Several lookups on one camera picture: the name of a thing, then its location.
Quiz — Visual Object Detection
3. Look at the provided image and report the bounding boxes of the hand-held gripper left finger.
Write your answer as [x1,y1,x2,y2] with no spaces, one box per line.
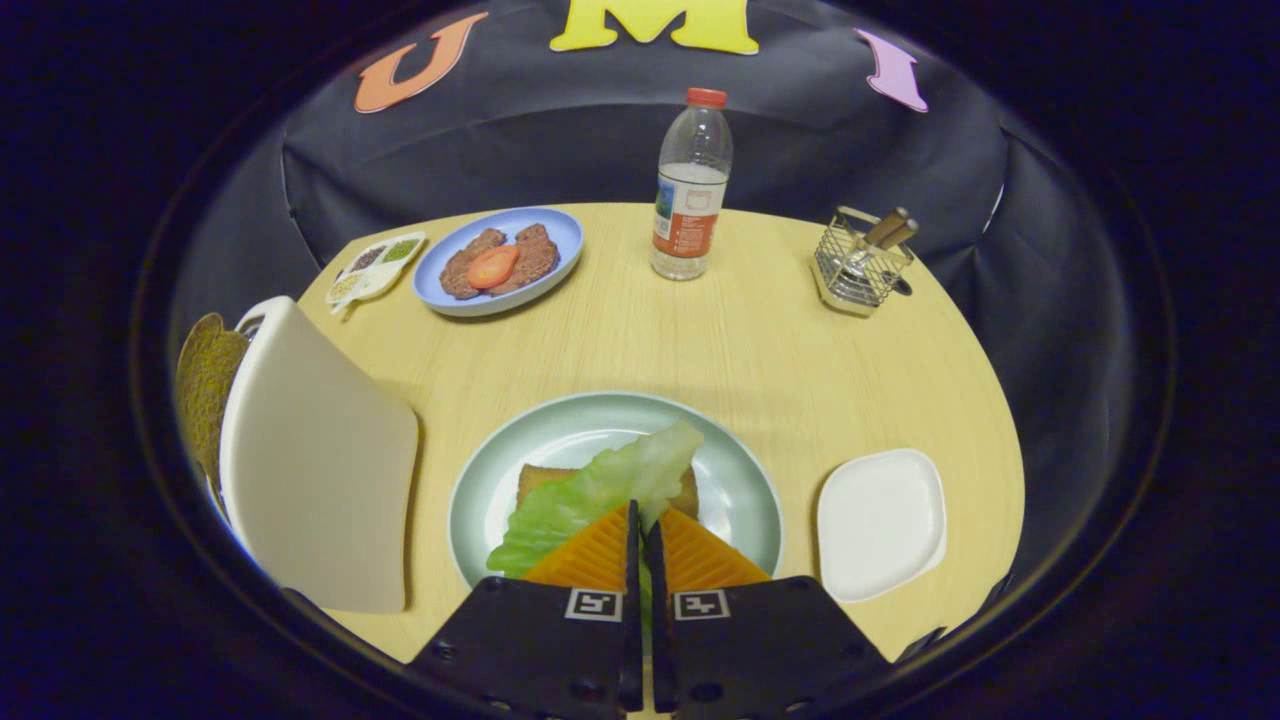
[408,498,645,719]

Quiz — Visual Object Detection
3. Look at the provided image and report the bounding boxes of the white square plate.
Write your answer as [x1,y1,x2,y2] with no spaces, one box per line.
[816,448,948,604]

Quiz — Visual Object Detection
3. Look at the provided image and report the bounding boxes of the pale green round plate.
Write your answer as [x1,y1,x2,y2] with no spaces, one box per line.
[447,390,785,589]

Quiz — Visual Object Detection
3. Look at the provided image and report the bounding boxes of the brown meat patty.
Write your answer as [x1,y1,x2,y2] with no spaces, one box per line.
[440,228,508,300]
[498,223,561,295]

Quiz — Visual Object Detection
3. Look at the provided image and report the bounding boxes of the metal wire cutlery basket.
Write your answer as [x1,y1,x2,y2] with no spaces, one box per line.
[811,206,916,319]

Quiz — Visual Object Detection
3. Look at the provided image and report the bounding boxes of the blue oval plate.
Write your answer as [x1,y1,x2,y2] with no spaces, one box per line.
[412,206,585,319]

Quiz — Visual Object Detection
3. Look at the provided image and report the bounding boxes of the green lettuce leaf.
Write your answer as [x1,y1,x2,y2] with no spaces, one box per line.
[486,419,705,579]

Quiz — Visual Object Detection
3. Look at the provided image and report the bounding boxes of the red tomato slice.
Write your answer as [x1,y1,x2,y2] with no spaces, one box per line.
[467,245,521,291]

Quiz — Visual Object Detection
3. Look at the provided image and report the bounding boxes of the white condiment tray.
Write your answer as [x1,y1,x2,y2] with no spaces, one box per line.
[325,231,428,319]

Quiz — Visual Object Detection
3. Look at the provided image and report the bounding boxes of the clear water bottle red cap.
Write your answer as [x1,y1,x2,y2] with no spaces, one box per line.
[650,87,734,282]

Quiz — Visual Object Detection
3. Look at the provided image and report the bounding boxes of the white toaster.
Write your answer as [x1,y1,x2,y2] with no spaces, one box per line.
[218,295,420,615]

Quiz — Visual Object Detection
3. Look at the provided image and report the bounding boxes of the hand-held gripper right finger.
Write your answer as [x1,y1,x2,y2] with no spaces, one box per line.
[644,506,893,719]

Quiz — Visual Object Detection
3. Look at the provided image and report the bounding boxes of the black backdrop cloth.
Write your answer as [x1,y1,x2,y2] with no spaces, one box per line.
[165,0,1173,641]

